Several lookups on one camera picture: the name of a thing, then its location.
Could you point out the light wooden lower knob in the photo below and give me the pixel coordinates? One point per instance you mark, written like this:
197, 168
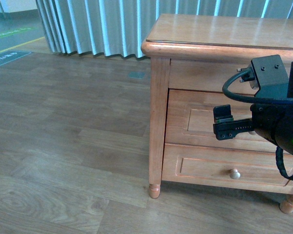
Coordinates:
234, 174

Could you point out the grey floor outlet plate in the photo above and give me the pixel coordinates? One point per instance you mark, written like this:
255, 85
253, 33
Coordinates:
136, 75

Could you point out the wooden nightstand cabinet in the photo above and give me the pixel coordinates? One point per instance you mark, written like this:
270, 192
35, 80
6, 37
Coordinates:
199, 53

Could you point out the wooden drawer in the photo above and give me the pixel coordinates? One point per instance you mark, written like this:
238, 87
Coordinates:
211, 166
190, 122

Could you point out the grey pleated curtain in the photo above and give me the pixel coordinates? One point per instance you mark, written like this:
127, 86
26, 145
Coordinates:
118, 27

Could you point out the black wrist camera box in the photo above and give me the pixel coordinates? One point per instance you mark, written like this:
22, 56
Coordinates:
271, 77

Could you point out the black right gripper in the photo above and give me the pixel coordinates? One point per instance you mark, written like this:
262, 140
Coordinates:
271, 120

